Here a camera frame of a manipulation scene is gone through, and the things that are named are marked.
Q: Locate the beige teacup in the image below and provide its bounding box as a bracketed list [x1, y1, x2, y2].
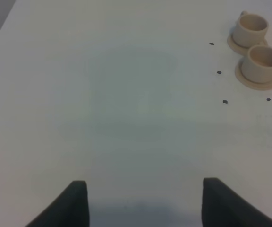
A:
[241, 45, 272, 84]
[232, 11, 269, 48]

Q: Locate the beige saucer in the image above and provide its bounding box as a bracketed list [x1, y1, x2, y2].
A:
[235, 58, 272, 91]
[227, 34, 268, 56]

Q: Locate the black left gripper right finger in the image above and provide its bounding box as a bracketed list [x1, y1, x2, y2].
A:
[201, 178, 272, 227]

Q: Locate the beige rear saucer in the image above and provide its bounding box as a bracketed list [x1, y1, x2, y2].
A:
[227, 34, 268, 56]

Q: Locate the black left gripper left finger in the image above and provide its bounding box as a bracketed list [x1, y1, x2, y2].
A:
[27, 181, 90, 227]

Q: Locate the beige front saucer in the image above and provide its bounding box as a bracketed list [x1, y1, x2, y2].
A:
[235, 58, 272, 91]

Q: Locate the beige rear teacup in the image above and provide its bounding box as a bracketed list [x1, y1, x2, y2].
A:
[232, 11, 269, 48]

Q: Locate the beige front teacup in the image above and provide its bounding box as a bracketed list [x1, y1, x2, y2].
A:
[241, 45, 272, 84]

